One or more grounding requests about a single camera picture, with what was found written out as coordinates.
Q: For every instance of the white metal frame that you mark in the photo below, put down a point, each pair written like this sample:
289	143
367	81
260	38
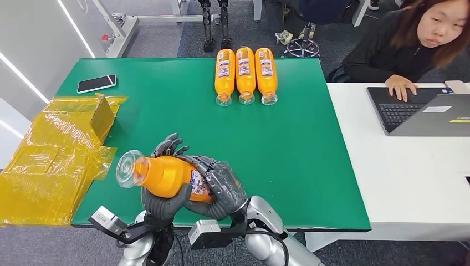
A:
123	33

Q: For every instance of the yellow film wrapped cardboard box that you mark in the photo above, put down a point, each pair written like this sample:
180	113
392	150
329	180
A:
51	165

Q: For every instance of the grey laptop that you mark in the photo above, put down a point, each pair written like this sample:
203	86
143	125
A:
433	119

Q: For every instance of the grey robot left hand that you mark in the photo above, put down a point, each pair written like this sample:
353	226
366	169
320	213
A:
165	205

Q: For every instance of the orange detergent bottle clear cap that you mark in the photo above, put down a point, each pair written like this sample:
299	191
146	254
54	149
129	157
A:
165	178
224	79
266	77
245	77

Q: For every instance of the person's hand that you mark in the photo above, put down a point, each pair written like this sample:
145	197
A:
401	87

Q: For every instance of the black robot leg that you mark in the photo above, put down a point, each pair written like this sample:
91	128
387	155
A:
208	25
225	25

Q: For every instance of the green table mat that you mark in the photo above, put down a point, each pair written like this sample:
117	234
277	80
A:
293	147

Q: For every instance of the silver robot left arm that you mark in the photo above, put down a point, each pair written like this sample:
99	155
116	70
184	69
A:
139	253

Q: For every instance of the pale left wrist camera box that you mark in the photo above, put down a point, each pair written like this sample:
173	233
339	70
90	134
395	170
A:
106	220

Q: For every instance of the chrome office chair base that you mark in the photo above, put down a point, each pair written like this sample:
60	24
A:
302	47

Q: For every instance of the person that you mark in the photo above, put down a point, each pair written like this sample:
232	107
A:
319	11
382	55

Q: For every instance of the black smartphone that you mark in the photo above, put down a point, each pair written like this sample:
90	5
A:
96	83

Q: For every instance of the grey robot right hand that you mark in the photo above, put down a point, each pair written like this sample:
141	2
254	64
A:
224	191

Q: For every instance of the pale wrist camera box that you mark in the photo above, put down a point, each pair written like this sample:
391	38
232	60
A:
106	220
203	235

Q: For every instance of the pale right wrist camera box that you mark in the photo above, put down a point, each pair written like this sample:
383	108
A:
203	235

